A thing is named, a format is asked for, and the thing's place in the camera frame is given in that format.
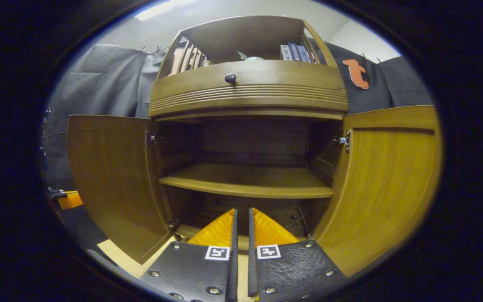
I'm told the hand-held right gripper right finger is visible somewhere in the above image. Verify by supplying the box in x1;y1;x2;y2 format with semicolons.
248;208;349;302

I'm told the wooden cabinet drawer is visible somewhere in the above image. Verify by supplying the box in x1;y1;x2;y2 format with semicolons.
148;60;349;119

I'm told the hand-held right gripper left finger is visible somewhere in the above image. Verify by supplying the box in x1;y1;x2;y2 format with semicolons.
139;208;239;302

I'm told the dark blue book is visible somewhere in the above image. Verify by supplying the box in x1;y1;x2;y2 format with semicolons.
288;42;303;62

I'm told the wooden inner cabinet shelf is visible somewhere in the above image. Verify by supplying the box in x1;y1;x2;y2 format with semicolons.
158;163;334;199

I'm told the wooden double-door shoe cabinet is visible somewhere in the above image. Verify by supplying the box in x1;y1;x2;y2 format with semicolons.
66;16;442;278

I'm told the black backdrop cloth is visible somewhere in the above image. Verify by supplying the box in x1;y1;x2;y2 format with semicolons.
42;44;435;189

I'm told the wooden shoe cabinet door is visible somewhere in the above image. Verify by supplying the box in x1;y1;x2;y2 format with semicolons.
312;105;442;278
67;115;175;265

